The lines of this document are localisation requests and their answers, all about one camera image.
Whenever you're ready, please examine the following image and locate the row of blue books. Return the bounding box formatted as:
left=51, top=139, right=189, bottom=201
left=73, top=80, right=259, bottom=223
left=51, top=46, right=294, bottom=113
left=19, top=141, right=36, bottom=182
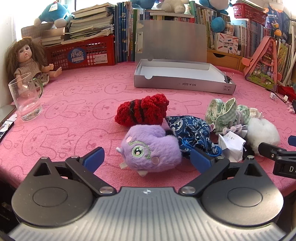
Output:
left=114, top=1, right=138, bottom=63

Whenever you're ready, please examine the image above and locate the small white paper cube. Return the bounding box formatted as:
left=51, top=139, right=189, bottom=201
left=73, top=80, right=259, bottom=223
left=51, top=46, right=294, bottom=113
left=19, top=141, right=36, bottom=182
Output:
left=270, top=92, right=276, bottom=100

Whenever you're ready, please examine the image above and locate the large blue plush right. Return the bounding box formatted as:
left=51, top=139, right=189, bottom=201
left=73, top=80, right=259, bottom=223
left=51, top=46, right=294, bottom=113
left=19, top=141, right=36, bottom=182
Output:
left=199, top=0, right=232, bottom=33

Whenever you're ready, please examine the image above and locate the upper red plastic basket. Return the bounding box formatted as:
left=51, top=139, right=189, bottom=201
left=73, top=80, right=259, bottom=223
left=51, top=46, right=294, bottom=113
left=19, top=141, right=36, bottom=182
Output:
left=233, top=3, right=267, bottom=25

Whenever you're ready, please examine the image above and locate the row of shelf books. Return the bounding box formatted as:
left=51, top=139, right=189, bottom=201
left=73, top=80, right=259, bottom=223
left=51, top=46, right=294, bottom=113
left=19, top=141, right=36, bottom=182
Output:
left=188, top=1, right=271, bottom=57

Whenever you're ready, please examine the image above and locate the white paper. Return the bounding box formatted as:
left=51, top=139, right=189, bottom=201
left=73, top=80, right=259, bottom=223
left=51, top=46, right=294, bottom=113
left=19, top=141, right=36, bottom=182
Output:
left=218, top=132, right=246, bottom=162

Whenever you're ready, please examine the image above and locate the blue bear plush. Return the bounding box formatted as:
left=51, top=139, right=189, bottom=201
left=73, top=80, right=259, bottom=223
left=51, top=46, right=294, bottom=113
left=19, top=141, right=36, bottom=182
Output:
left=130, top=0, right=161, bottom=9

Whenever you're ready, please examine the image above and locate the pencil pattern white box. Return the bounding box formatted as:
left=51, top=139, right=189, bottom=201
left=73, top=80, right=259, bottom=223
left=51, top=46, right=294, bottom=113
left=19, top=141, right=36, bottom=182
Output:
left=215, top=33, right=239, bottom=55

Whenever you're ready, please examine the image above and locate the stack of books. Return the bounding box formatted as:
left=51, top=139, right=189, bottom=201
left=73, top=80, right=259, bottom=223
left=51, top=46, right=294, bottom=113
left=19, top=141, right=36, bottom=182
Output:
left=41, top=3, right=114, bottom=47

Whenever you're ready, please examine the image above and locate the pink bunny pattern blanket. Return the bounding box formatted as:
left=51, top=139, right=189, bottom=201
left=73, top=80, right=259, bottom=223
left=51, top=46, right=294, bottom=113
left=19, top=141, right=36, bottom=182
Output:
left=0, top=61, right=296, bottom=197

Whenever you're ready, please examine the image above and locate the clear glass mug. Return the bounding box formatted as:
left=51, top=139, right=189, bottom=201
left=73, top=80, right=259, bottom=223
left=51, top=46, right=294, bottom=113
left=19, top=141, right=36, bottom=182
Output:
left=8, top=72, right=44, bottom=121

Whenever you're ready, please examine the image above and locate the red knitted pouch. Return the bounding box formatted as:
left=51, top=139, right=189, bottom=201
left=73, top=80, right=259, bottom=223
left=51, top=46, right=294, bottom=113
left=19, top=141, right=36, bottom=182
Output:
left=114, top=94, right=169, bottom=128

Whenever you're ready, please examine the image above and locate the brown haired doll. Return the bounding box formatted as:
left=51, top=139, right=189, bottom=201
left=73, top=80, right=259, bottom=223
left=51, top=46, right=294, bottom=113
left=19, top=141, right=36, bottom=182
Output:
left=5, top=37, right=62, bottom=85

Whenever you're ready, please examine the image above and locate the white fluffy plush toy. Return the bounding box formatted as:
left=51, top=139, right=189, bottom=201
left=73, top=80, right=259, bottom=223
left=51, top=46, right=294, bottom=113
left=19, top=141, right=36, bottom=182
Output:
left=246, top=118, right=280, bottom=155

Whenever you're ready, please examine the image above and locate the blue cat plush left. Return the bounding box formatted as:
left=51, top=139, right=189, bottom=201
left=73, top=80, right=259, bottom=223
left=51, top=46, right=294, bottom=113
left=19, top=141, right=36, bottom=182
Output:
left=34, top=1, right=73, bottom=28

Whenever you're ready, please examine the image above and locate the pink triangular toy house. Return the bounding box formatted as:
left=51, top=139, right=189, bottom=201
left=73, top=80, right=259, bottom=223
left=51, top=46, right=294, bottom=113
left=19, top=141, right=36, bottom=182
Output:
left=241, top=36, right=281, bottom=92

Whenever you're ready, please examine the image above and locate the white pink sheep plush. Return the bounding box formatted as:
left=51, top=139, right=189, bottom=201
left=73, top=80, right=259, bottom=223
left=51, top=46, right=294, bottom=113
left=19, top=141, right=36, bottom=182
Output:
left=157, top=0, right=189, bottom=14

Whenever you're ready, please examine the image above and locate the silver open file box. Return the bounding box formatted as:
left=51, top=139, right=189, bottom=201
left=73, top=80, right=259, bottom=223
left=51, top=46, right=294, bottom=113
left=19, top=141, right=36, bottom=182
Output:
left=133, top=20, right=236, bottom=95

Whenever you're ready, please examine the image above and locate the black binder clip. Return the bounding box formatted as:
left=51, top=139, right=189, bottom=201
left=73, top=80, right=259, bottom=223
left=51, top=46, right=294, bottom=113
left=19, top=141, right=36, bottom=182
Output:
left=224, top=72, right=234, bottom=83

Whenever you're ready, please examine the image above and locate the purple plush monster toy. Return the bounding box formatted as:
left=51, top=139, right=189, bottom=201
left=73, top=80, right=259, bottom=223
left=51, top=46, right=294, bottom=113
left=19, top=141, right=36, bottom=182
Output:
left=116, top=125, right=182, bottom=177

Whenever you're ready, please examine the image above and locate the wooden drawer shelf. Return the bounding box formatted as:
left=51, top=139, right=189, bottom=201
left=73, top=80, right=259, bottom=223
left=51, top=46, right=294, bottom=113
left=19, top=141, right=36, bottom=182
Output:
left=207, top=49, right=244, bottom=72

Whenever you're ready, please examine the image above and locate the red plastic basket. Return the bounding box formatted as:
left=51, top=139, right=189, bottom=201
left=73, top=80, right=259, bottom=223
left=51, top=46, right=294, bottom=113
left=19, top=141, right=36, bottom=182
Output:
left=45, top=35, right=115, bottom=70
left=233, top=3, right=267, bottom=25

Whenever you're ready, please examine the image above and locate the green checkered cloth bundle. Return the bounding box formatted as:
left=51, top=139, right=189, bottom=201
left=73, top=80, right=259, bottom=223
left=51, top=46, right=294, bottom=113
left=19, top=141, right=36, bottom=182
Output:
left=205, top=97, right=262, bottom=132

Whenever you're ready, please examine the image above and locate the blue floral fabric pouch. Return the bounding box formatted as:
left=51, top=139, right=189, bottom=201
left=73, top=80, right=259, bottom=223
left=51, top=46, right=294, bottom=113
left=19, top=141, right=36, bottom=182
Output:
left=165, top=115, right=222, bottom=159

